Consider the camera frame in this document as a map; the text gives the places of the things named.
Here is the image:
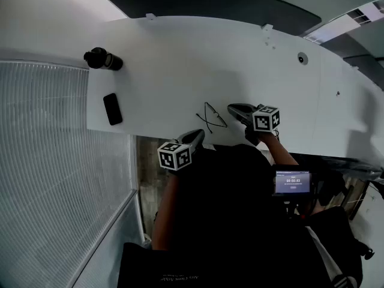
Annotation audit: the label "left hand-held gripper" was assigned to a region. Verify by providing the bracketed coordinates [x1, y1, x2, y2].
[157, 128, 206, 172]

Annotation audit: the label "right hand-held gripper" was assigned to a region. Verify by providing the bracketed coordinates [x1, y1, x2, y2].
[227, 103, 281, 133]

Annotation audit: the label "thin black wire eyeglasses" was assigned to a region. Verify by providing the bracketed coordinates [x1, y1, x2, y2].
[196, 101, 228, 134]

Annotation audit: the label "person's left forearm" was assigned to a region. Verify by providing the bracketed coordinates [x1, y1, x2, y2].
[151, 169, 181, 251]

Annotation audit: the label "person's right forearm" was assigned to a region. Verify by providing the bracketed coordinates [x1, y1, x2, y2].
[259, 130, 300, 166]

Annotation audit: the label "person's right hand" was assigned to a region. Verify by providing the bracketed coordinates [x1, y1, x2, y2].
[245, 127, 261, 146]

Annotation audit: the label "person's black clothing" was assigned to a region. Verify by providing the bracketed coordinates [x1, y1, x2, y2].
[116, 144, 365, 288]

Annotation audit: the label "black smartphone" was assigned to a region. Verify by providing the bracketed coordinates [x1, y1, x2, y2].
[103, 92, 124, 126]

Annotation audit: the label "small black display screen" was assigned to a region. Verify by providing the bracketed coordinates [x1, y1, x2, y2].
[272, 169, 314, 197]

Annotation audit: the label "dark grey desk divider panel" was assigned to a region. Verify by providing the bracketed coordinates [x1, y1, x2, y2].
[108, 0, 322, 36]

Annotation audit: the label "black plastic sheet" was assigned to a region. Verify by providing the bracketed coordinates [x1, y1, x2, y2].
[317, 156, 384, 181]

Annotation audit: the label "ribbed frosted glass panel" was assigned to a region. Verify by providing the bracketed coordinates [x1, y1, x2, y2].
[0, 59, 139, 288]

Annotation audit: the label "white striped shoulder strap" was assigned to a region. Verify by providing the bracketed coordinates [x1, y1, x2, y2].
[305, 226, 358, 288]

